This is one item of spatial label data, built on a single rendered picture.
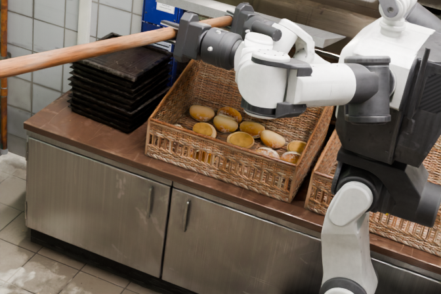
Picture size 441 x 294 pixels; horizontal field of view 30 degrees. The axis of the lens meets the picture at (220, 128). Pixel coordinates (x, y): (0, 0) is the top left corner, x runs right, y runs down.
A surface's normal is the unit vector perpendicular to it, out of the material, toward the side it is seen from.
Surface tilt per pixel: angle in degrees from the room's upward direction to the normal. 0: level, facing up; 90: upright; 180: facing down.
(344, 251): 90
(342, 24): 70
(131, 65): 0
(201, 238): 90
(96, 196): 90
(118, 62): 0
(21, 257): 0
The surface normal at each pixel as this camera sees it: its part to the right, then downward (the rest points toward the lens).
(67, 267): 0.13, -0.86
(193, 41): -0.45, 0.15
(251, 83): -0.74, 0.08
